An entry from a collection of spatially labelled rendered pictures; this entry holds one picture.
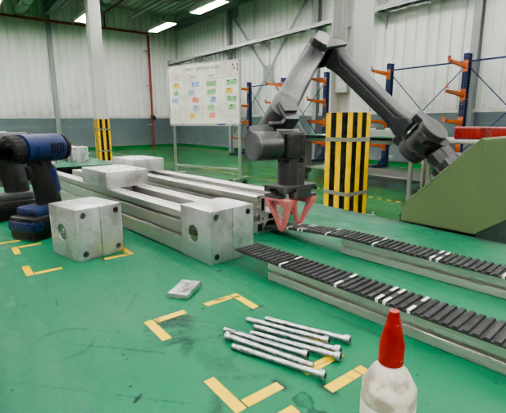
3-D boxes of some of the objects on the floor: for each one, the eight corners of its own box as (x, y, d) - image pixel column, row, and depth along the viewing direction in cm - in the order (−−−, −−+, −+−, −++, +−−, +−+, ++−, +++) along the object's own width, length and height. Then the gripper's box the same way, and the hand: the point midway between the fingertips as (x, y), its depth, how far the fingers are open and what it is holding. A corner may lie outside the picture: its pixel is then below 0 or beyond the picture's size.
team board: (164, 180, 707) (158, 65, 666) (184, 177, 748) (179, 68, 707) (234, 188, 627) (231, 56, 586) (251, 183, 668) (250, 61, 627)
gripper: (286, 160, 77) (284, 237, 81) (319, 156, 84) (317, 228, 87) (262, 157, 82) (262, 230, 86) (295, 155, 89) (294, 222, 92)
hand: (289, 225), depth 86 cm, fingers closed on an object, 5 cm apart
